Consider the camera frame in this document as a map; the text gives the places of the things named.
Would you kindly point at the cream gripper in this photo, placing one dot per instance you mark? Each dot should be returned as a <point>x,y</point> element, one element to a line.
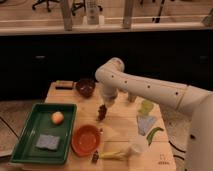
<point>108,102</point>

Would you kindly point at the bunch of dark grapes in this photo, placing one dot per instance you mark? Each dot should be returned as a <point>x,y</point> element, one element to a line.
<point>102,112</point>

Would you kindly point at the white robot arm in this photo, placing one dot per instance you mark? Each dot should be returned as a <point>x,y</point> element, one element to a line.
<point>196,103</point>

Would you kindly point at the dark maroon bowl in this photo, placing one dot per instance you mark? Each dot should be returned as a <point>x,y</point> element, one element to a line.
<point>85,87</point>

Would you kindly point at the red orange bowl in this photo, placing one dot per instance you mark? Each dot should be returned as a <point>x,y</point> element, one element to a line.
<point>85,140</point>

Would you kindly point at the metal cup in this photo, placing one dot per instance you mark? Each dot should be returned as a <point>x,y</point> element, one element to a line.
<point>131,97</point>

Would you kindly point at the green plastic cup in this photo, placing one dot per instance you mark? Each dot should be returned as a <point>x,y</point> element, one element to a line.
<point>146,107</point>

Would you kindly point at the light blue cloth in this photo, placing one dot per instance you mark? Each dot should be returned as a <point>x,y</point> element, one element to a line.
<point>145,124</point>

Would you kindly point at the brown wooden block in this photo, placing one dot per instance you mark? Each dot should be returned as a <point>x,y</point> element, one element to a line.
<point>65,85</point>

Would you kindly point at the white cup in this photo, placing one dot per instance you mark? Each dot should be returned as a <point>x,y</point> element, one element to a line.
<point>138,145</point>

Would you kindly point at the peach coloured apple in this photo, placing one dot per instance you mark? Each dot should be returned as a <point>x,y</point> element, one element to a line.
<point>57,118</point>

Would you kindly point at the green chili pepper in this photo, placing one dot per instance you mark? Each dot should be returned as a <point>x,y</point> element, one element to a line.
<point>150,136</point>

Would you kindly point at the yellow banana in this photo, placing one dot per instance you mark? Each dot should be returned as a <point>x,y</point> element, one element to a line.
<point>113,155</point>

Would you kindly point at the small dark metal object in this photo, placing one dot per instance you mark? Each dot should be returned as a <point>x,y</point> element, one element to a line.
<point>95,157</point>

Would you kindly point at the blue sponge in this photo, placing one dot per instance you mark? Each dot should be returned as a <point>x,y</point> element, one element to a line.
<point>49,142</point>

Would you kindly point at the green plastic tray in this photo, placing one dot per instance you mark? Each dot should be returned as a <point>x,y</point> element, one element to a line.
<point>39,122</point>

